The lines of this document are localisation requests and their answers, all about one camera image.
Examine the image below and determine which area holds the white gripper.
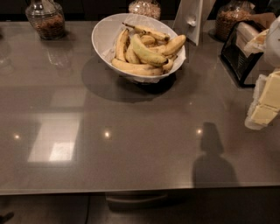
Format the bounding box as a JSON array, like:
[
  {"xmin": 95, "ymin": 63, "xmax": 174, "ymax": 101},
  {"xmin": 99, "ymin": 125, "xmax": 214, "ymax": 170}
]
[{"xmin": 248, "ymin": 16, "xmax": 280, "ymax": 113}]

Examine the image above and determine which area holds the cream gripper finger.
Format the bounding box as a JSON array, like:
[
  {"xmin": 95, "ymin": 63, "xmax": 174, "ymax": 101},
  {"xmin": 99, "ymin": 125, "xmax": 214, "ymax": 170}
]
[{"xmin": 244, "ymin": 105, "xmax": 278, "ymax": 130}]

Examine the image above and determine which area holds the right yellow banana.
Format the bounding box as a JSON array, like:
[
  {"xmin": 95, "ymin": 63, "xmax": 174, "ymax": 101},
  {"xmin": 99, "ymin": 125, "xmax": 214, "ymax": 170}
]
[{"xmin": 150, "ymin": 35, "xmax": 186, "ymax": 55}]

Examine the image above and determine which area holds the top spotted banana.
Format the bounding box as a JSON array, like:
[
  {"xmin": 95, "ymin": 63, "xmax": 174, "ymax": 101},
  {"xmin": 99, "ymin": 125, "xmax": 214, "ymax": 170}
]
[{"xmin": 124, "ymin": 23, "xmax": 170, "ymax": 41}]

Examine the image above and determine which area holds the bottom long banana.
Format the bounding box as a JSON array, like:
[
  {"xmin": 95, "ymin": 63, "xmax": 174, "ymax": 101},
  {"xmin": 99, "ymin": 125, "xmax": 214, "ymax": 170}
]
[{"xmin": 111, "ymin": 58, "xmax": 163, "ymax": 76}]

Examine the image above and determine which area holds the small middle banana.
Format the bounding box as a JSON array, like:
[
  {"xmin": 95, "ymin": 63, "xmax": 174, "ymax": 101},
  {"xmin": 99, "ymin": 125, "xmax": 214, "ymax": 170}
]
[{"xmin": 125, "ymin": 45, "xmax": 141, "ymax": 64}]

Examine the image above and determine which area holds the left upright banana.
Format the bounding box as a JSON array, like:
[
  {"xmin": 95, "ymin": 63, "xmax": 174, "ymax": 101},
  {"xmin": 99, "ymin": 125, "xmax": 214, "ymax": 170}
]
[{"xmin": 115, "ymin": 29, "xmax": 129, "ymax": 61}]

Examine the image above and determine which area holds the right glass jar with nuts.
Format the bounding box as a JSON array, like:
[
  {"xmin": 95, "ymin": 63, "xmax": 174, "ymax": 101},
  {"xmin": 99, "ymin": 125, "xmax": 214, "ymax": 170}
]
[{"xmin": 215, "ymin": 0, "xmax": 255, "ymax": 41}]

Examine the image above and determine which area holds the glass jar with nuts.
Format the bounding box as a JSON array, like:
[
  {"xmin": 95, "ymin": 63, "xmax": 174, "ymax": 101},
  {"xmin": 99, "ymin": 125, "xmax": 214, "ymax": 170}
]
[
  {"xmin": 215, "ymin": 0, "xmax": 255, "ymax": 41},
  {"xmin": 25, "ymin": 0, "xmax": 65, "ymax": 40}
]

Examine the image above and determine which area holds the white sign stand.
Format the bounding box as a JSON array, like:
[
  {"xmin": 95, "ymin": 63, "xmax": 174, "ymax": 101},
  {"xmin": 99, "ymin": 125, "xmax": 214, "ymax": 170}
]
[{"xmin": 172, "ymin": 0, "xmax": 215, "ymax": 46}]

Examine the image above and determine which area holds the middle glass jar with cereal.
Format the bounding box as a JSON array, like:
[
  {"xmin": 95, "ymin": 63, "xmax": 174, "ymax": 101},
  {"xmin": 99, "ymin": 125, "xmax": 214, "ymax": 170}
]
[{"xmin": 129, "ymin": 0, "xmax": 161, "ymax": 20}]

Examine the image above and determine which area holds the left glass jar with nuts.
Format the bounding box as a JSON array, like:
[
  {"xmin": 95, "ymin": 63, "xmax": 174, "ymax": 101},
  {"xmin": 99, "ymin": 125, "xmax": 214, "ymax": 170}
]
[{"xmin": 25, "ymin": 0, "xmax": 65, "ymax": 40}]

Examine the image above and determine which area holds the black wire napkin holder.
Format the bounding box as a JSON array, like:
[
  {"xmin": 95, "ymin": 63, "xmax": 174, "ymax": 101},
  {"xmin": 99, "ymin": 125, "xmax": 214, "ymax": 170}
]
[{"xmin": 220, "ymin": 20, "xmax": 265, "ymax": 88}]

